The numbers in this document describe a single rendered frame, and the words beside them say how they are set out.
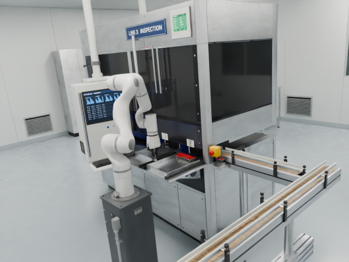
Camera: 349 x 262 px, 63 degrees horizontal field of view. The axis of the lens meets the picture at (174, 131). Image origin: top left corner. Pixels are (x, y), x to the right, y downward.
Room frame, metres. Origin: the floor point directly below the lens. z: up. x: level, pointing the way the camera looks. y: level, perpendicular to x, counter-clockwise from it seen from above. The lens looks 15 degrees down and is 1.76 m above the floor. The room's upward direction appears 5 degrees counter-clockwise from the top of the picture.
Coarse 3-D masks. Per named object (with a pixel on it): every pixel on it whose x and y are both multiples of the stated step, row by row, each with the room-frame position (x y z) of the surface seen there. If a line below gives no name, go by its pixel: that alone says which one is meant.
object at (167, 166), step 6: (168, 156) 2.28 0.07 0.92; (174, 156) 2.32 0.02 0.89; (156, 162) 2.20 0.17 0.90; (162, 162) 2.23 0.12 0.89; (168, 162) 2.23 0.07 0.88; (174, 162) 2.22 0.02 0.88; (180, 162) 2.21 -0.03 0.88; (192, 162) 2.10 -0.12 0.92; (150, 168) 2.10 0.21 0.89; (156, 168) 2.04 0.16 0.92; (162, 168) 2.11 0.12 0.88; (168, 168) 2.10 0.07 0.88; (174, 168) 2.09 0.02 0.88; (180, 168) 2.02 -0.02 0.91; (162, 174) 1.98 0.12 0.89; (168, 174) 1.94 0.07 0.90
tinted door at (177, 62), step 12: (168, 48) 2.43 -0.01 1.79; (180, 48) 2.32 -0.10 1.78; (168, 60) 2.44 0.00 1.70; (180, 60) 2.32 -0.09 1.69; (192, 60) 2.22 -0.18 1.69; (168, 72) 2.45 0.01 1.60; (180, 72) 2.33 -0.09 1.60; (192, 72) 2.23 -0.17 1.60; (168, 84) 2.46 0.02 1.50; (180, 84) 2.34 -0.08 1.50; (192, 84) 2.23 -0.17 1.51; (168, 96) 2.47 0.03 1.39; (180, 96) 2.35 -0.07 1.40; (192, 96) 2.24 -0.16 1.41; (168, 108) 2.48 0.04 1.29; (180, 108) 2.36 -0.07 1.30; (192, 108) 2.25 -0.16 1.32; (192, 120) 2.25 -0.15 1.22
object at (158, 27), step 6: (138, 24) 2.71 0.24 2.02; (144, 24) 2.63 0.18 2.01; (150, 24) 2.57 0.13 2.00; (156, 24) 2.50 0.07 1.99; (162, 24) 2.45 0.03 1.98; (126, 30) 2.87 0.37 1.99; (132, 30) 2.79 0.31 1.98; (138, 30) 2.71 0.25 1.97; (144, 30) 2.64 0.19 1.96; (150, 30) 2.58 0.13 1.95; (156, 30) 2.51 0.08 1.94; (162, 30) 2.45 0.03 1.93; (138, 36) 2.72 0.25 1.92; (144, 36) 2.65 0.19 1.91; (150, 36) 2.58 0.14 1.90
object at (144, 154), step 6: (162, 144) 2.67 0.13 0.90; (144, 150) 2.53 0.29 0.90; (162, 150) 2.55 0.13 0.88; (168, 150) 2.53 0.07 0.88; (174, 150) 2.43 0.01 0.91; (180, 150) 2.47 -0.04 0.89; (138, 156) 2.43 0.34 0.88; (144, 156) 2.35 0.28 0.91; (150, 156) 2.40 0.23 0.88; (156, 156) 2.30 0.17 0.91
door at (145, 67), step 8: (144, 56) 2.70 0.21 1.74; (160, 56) 2.51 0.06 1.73; (144, 64) 2.71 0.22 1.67; (152, 64) 2.62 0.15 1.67; (160, 64) 2.52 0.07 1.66; (144, 72) 2.72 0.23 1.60; (152, 72) 2.62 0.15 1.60; (160, 72) 2.53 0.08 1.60; (144, 80) 2.73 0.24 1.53; (152, 80) 2.63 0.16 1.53; (152, 88) 2.64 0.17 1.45; (152, 96) 2.65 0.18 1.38; (160, 96) 2.56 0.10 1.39; (152, 104) 2.66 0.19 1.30; (160, 104) 2.56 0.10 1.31; (152, 112) 2.67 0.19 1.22; (160, 112) 2.57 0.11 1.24
